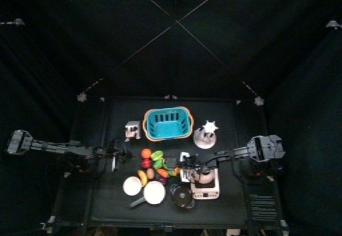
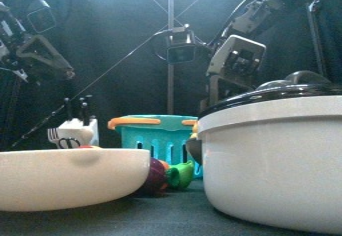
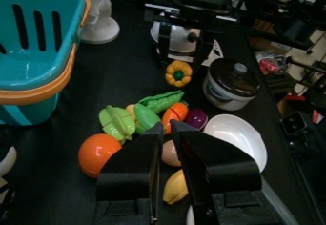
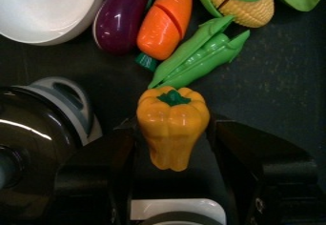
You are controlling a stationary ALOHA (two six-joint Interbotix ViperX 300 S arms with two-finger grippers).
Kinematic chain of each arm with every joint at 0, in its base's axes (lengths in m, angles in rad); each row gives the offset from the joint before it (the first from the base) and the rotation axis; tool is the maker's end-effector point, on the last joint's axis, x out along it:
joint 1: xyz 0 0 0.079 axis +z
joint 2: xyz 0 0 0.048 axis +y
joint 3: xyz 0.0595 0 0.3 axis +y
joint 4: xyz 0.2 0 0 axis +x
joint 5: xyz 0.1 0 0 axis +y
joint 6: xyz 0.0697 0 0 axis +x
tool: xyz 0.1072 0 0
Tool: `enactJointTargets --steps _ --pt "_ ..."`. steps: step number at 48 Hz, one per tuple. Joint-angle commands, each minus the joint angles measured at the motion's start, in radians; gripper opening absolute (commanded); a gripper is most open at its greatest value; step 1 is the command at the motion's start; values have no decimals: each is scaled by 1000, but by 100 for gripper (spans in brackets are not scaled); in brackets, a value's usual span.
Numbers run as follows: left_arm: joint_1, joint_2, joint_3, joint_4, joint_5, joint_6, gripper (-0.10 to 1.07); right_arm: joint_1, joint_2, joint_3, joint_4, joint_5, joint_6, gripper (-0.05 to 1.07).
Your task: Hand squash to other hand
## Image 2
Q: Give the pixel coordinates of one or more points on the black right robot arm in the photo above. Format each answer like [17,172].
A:
[261,6]

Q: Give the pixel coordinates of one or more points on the black pot lid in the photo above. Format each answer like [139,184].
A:
[284,90]

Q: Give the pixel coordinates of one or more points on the dark grey round utensil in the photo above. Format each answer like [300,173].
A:
[195,150]

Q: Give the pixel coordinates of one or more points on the grey toy fork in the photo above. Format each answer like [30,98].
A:
[53,136]

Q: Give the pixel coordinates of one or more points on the white toy pot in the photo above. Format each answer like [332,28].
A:
[275,166]

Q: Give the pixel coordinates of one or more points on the black toy scissors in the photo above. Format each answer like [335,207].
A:
[68,143]

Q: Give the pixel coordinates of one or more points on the green toy vegetable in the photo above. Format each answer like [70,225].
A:
[181,175]

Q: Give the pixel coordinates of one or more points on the red yellow toy food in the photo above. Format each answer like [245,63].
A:
[88,146]

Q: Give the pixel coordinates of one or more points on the purple toy eggplant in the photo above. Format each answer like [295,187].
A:
[153,178]

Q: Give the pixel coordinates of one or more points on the white shallow bowl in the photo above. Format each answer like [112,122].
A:
[70,178]

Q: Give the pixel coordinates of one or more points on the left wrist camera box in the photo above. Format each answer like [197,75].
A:
[40,16]

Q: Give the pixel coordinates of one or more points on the metal frame pole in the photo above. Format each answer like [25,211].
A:
[171,80]

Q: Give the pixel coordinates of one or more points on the black overhead camera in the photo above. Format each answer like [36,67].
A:
[180,53]

